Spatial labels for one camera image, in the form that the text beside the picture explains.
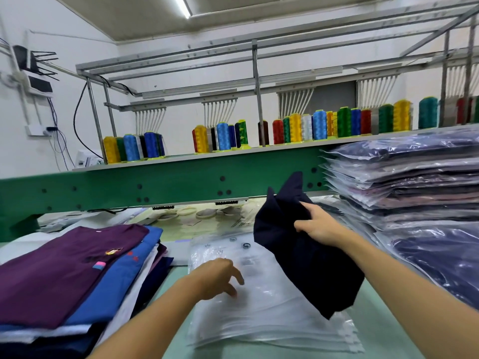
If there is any black hanging cable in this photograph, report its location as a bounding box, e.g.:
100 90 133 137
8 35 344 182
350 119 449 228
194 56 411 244
72 82 106 160

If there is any stack of bagged garments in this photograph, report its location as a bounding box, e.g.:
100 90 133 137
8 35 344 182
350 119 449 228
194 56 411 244
322 129 479 311

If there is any navy garment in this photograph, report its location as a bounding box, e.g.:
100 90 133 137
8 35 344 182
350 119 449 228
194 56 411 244
253 172 366 320

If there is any wall router with antennas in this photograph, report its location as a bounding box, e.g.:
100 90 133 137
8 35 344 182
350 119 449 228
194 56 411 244
11 44 59 98

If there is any green machine beam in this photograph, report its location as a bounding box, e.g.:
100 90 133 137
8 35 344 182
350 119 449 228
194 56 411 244
0 146 338 242

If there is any white box device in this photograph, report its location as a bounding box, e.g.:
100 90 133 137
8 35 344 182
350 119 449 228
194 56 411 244
75 149 106 168

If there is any white wall socket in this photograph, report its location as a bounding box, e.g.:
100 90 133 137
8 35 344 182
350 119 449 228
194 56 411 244
26 123 57 138

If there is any grey metal thread rack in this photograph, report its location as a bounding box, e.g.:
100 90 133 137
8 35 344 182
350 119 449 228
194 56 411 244
75 0 479 162

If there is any person's right hand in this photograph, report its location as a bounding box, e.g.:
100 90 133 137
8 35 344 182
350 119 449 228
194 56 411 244
293 201 353 250

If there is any person's left forearm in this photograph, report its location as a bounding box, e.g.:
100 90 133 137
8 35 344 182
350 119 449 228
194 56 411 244
88 286 211 359

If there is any person's right forearm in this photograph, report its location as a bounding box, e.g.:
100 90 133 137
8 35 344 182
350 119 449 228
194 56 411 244
333 231 479 359

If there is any row of coloured thread spools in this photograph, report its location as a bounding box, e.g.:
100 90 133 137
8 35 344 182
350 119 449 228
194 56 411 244
101 95 479 165

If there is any ceiling light tube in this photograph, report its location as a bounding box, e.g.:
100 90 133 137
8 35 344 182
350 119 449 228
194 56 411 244
172 0 192 19

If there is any stack of plastic bags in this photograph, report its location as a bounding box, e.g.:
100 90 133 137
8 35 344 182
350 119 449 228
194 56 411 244
187 234 365 354

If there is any person's left hand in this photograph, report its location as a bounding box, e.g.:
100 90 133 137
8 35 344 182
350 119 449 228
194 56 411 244
187 258 245 302

